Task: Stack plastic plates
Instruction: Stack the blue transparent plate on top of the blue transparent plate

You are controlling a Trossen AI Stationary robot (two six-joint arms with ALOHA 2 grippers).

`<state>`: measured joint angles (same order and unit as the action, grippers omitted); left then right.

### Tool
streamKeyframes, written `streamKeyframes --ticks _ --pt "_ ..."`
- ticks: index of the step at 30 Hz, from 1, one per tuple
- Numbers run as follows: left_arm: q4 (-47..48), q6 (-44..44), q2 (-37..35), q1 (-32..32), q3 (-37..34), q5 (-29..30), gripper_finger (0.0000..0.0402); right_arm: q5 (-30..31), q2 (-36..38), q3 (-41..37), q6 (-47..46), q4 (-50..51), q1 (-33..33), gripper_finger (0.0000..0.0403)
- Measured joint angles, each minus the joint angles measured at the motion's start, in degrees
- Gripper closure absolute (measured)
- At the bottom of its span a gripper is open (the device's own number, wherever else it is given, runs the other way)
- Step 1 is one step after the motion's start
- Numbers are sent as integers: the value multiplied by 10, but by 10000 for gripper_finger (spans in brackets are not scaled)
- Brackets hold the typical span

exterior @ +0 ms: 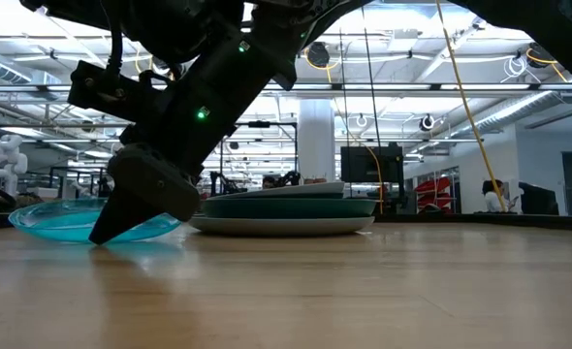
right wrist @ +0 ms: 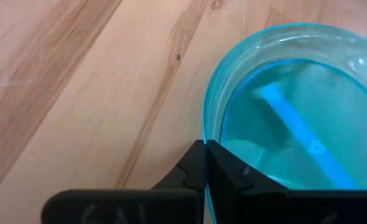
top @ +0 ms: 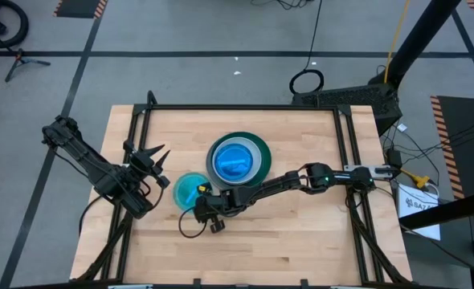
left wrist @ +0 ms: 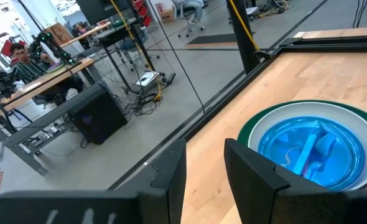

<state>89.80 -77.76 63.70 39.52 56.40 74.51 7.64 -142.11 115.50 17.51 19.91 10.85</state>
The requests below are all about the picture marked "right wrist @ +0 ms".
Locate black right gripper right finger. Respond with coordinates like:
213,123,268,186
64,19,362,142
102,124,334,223
207,139,367,224

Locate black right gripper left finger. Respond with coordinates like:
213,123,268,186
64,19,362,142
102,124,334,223
42,139,208,224

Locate clear cyan plastic plate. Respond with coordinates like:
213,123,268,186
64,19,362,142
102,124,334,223
203,22,367,224

